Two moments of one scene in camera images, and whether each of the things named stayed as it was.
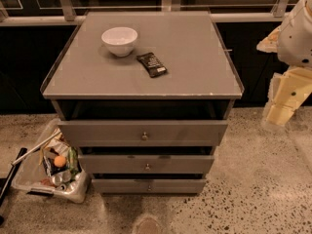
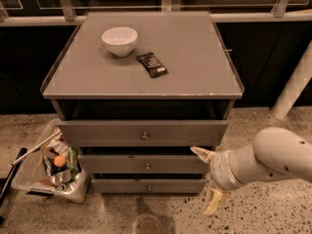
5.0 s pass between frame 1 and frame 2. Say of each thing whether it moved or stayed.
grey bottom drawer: stayed
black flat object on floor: stayed
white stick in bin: stayed
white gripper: moved
